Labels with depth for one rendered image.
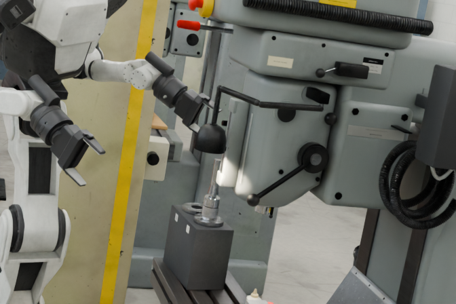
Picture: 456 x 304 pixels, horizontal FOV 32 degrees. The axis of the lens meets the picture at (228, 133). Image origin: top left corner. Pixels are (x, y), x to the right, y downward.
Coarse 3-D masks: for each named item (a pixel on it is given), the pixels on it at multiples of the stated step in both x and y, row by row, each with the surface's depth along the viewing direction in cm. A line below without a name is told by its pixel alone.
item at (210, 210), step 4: (204, 200) 234; (204, 204) 234; (208, 204) 233; (212, 204) 233; (216, 204) 233; (204, 208) 234; (208, 208) 233; (212, 208) 233; (216, 208) 234; (204, 212) 234; (208, 212) 233; (212, 212) 233; (216, 212) 234; (204, 216) 234; (208, 216) 234; (212, 216) 234; (216, 216) 235; (208, 220) 234; (212, 220) 234
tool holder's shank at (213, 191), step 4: (216, 160) 232; (220, 160) 232; (216, 164) 232; (220, 164) 232; (216, 168) 232; (212, 172) 233; (216, 172) 232; (212, 176) 233; (212, 180) 233; (212, 184) 233; (216, 184) 233; (212, 188) 233; (216, 188) 233; (208, 192) 234; (212, 192) 233; (216, 192) 233; (212, 196) 234
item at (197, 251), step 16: (176, 208) 245; (192, 208) 243; (176, 224) 243; (192, 224) 232; (208, 224) 232; (224, 224) 237; (176, 240) 242; (192, 240) 231; (208, 240) 231; (224, 240) 233; (176, 256) 241; (192, 256) 230; (208, 256) 232; (224, 256) 234; (176, 272) 240; (192, 272) 231; (208, 272) 233; (224, 272) 236; (192, 288) 233; (208, 288) 235
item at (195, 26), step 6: (180, 24) 191; (186, 24) 191; (192, 24) 192; (198, 24) 192; (192, 30) 193; (198, 30) 193; (210, 30) 194; (216, 30) 194; (222, 30) 195; (228, 30) 195
